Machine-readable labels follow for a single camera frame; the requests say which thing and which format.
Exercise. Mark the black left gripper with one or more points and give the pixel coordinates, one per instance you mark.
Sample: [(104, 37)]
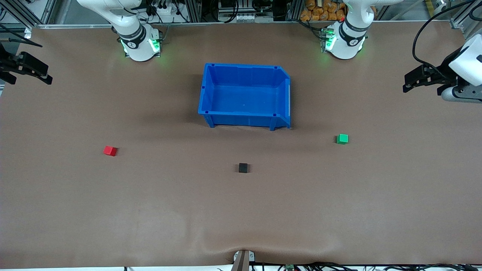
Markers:
[(441, 72)]

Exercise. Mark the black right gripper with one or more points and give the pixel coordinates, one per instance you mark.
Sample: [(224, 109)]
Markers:
[(8, 63)]

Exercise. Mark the green cube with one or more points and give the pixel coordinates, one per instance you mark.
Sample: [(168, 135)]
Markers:
[(342, 139)]

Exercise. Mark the red cube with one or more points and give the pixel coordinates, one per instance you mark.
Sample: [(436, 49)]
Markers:
[(110, 151)]

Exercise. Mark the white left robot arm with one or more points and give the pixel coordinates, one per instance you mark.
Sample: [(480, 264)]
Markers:
[(346, 37)]

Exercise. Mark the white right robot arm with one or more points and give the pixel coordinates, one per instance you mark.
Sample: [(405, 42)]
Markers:
[(137, 41)]

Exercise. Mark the black cube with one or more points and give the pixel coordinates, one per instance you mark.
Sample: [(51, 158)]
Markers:
[(243, 168)]

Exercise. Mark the orange snack bags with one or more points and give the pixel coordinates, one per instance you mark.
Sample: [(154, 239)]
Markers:
[(322, 11)]

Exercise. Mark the white power strip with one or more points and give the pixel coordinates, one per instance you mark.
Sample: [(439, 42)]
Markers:
[(167, 11)]

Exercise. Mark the blue plastic storage bin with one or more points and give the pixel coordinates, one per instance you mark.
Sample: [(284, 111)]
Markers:
[(244, 98)]

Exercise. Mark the brown table mat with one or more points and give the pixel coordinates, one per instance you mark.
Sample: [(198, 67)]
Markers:
[(188, 210)]

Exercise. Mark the aluminium frame profile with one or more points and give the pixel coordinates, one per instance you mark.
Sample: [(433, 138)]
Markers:
[(26, 11), (467, 17)]

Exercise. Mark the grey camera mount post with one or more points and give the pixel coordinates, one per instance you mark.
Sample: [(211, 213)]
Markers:
[(243, 260)]

